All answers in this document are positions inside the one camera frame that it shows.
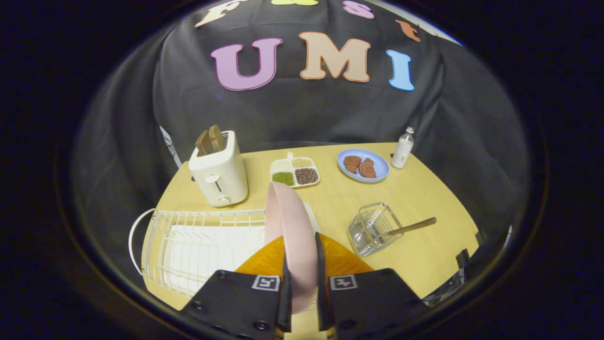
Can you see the brown meat piece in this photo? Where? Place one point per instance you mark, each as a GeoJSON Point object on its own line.
{"type": "Point", "coordinates": [352, 163]}
{"type": "Point", "coordinates": [367, 168]}

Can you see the black backdrop cloth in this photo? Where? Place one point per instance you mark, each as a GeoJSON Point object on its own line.
{"type": "Point", "coordinates": [330, 108]}

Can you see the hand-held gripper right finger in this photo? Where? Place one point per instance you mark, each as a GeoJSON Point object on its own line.
{"type": "Point", "coordinates": [322, 302]}

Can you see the blue plate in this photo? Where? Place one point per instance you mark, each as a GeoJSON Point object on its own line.
{"type": "Point", "coordinates": [377, 163]}

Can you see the wooden spoon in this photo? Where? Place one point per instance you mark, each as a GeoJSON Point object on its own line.
{"type": "Point", "coordinates": [413, 227]}

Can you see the white bottle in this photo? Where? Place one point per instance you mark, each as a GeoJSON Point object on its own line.
{"type": "Point", "coordinates": [402, 150]}

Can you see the white toaster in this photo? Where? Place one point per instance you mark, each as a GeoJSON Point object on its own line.
{"type": "Point", "coordinates": [219, 177]}

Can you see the brown toast slice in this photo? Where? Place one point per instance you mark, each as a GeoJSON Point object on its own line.
{"type": "Point", "coordinates": [203, 143]}
{"type": "Point", "coordinates": [217, 138]}

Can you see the pink plate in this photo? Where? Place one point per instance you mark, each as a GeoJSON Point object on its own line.
{"type": "Point", "coordinates": [292, 245]}

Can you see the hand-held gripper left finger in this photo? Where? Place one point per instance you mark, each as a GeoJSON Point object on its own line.
{"type": "Point", "coordinates": [285, 302]}

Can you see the white divided grain tray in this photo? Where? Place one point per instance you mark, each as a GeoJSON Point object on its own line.
{"type": "Point", "coordinates": [295, 172]}

